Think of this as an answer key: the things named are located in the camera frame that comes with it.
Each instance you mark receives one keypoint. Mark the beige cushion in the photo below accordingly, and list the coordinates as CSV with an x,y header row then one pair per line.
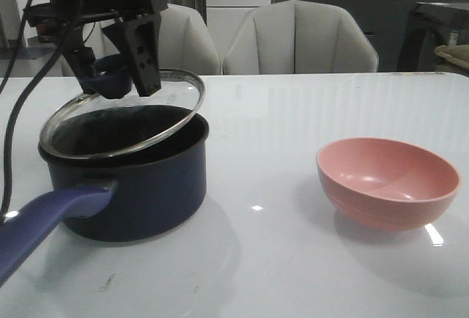
x,y
452,59

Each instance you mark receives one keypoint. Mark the dark blue saucepan purple handle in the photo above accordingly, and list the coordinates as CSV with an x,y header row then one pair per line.
x,y
117,199

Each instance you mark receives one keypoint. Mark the dark washing machine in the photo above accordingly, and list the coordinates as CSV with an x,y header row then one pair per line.
x,y
430,25

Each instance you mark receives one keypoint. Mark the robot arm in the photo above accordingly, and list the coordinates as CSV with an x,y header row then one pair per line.
x,y
111,77

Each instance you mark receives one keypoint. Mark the glass lid purple knob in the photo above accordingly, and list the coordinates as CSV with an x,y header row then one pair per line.
x,y
165,91

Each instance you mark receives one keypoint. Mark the left grey armchair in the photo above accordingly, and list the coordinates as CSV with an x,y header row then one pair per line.
x,y
185,42

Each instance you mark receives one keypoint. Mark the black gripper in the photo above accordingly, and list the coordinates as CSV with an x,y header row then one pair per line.
x,y
136,39

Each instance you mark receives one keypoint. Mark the right grey armchair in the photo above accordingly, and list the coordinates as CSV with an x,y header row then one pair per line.
x,y
299,37

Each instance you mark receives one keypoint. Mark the pink bowl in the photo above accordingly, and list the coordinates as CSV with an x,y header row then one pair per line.
x,y
386,184

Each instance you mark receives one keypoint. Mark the grey armchair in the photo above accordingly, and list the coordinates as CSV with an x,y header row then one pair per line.
x,y
185,42
299,37

